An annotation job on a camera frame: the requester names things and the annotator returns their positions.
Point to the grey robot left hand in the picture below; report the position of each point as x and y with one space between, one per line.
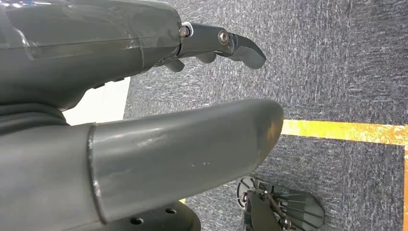
134 156

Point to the white flat panel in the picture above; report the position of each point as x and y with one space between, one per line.
102 103

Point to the black robot part with holes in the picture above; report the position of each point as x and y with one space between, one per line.
172 218

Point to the ribbed grey left arm sleeve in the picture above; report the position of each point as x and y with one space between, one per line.
28 119

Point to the dark grey robot foot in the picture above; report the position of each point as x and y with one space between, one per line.
287 207

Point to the yellow floor tape strip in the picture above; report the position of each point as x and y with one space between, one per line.
344 131

